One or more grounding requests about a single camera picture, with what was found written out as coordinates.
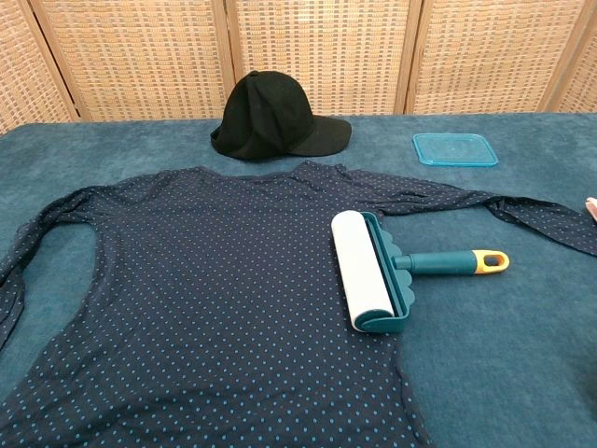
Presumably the teal and white lint roller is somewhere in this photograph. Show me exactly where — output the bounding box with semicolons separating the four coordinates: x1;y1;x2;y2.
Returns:
330;209;510;336

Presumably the navy polka dot shirt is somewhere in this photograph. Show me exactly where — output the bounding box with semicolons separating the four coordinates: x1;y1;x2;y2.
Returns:
0;160;597;448

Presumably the black baseball cap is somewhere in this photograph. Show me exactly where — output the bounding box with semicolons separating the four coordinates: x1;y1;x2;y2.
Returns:
209;70;353;160

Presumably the blue plastic container lid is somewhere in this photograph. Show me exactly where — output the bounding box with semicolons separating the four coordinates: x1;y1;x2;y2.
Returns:
411;132;499;167

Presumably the woven folding screen panel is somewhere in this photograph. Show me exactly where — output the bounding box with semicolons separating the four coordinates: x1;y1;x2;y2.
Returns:
549;0;597;116
223;0;423;117
404;0;585;116
0;0;79;136
30;0;234;121

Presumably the teal plush table cover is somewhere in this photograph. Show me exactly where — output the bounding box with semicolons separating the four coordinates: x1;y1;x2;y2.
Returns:
0;111;597;448

